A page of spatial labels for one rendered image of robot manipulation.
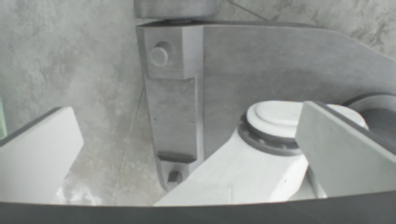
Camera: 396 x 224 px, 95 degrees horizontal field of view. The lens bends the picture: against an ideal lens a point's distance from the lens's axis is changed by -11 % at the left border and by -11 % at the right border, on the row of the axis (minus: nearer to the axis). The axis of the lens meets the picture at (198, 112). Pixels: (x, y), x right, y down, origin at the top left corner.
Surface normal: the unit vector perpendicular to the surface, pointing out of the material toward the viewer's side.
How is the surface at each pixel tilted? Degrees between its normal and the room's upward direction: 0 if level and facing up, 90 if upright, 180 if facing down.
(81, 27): 0
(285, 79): 0
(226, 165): 90
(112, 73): 0
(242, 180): 90
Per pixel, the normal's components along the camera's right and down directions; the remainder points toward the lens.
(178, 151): -0.18, 0.48
